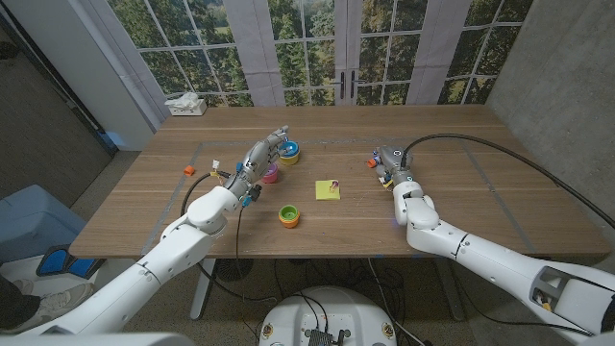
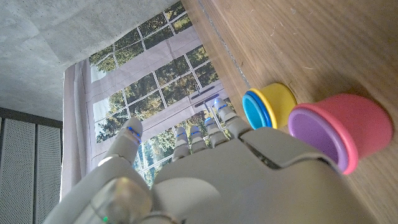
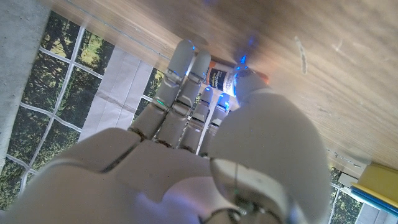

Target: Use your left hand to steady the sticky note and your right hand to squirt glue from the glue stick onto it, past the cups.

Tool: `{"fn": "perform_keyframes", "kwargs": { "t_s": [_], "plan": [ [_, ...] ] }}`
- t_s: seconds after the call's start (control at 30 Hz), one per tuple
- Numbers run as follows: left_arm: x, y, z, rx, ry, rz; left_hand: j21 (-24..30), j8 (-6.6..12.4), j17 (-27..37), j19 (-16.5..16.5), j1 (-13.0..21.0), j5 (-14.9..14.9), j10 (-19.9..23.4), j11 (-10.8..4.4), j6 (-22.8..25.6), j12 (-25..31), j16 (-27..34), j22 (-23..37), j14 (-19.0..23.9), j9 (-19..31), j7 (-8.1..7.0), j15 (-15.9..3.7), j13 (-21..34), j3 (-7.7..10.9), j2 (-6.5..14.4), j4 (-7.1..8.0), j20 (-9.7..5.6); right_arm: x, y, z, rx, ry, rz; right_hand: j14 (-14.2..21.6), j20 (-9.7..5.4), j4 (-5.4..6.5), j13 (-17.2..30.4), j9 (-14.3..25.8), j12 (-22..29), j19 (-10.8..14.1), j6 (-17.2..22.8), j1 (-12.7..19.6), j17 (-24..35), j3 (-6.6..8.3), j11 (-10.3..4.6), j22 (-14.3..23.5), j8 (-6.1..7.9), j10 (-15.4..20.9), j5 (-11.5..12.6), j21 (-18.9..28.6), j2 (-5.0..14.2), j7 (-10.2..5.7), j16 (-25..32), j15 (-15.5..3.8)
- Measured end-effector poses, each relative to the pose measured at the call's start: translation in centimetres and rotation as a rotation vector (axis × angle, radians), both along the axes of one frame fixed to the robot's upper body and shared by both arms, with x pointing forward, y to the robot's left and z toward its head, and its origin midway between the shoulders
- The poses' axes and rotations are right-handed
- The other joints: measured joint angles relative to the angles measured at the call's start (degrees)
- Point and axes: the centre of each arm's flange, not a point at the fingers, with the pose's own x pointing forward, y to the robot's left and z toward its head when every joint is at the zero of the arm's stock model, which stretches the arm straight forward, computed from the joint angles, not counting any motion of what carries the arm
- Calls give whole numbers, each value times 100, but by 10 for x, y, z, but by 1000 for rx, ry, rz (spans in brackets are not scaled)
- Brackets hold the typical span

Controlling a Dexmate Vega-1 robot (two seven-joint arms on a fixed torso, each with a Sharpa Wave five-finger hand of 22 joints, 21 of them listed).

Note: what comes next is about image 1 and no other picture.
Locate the yellow sticky note pad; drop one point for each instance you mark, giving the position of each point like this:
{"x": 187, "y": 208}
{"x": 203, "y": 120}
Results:
{"x": 324, "y": 192}

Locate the printed window backdrop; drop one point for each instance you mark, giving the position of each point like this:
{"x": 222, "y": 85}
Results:
{"x": 307, "y": 48}

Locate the black round disc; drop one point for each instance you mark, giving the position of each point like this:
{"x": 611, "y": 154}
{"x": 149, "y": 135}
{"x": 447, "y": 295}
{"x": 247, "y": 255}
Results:
{"x": 234, "y": 269}

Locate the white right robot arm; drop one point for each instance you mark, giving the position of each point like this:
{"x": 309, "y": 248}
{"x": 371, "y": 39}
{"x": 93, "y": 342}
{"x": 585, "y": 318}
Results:
{"x": 504, "y": 264}

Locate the pink stacking cup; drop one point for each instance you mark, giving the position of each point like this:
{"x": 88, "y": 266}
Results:
{"x": 270, "y": 179}

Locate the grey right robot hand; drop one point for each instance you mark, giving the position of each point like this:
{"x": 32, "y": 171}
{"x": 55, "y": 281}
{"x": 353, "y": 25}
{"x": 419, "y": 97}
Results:
{"x": 394, "y": 163}

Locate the small orange cap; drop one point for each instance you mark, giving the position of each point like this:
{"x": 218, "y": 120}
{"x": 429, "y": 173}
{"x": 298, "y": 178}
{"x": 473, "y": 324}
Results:
{"x": 189, "y": 170}

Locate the grey-blue upholstered seat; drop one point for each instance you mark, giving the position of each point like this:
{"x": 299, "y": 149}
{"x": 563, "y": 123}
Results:
{"x": 33, "y": 221}

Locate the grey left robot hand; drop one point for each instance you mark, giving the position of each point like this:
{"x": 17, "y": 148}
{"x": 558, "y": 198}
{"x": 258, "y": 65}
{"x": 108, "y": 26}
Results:
{"x": 254, "y": 161}

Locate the white tissue paper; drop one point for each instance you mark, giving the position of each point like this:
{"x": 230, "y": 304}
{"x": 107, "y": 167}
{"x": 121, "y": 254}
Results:
{"x": 182, "y": 100}

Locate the blue and black pad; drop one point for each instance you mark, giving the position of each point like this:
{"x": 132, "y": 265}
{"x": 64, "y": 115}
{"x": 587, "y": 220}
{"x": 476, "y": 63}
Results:
{"x": 57, "y": 262}

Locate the white table leg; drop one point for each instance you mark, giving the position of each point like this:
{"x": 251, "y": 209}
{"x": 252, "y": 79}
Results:
{"x": 202, "y": 298}

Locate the yellow stacking cup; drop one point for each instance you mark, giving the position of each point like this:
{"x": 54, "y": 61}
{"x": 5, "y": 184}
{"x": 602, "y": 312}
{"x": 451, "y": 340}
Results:
{"x": 289, "y": 161}

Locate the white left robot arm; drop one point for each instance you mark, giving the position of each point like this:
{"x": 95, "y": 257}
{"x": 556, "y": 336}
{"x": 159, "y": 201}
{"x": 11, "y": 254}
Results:
{"x": 134, "y": 283}

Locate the orange stacking cup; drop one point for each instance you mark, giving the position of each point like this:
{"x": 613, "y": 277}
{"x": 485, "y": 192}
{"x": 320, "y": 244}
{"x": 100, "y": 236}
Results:
{"x": 289, "y": 224}

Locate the grey table leg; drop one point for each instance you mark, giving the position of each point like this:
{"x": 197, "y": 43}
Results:
{"x": 454, "y": 298}

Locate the glue stick with orange cap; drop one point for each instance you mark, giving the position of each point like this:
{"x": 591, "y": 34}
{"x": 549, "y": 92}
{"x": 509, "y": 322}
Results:
{"x": 371, "y": 163}

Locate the dark blue stacking cup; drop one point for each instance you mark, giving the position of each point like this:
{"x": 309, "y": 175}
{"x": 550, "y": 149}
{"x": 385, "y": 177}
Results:
{"x": 291, "y": 156}

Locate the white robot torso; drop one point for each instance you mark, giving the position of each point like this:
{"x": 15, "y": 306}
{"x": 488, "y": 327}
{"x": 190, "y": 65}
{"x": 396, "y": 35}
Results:
{"x": 331, "y": 312}

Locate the white tissue box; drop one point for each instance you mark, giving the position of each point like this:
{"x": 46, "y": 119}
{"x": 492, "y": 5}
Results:
{"x": 192, "y": 110}

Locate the person's dark trouser leg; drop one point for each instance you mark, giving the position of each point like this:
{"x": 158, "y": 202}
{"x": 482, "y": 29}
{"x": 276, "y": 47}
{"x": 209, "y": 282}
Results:
{"x": 17, "y": 303}

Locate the teal stacking cup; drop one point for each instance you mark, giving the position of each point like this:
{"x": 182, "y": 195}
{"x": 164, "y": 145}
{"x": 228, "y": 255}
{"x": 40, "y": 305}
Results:
{"x": 290, "y": 149}

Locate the person's light sneaker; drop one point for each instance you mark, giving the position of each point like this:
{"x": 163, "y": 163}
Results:
{"x": 62, "y": 300}

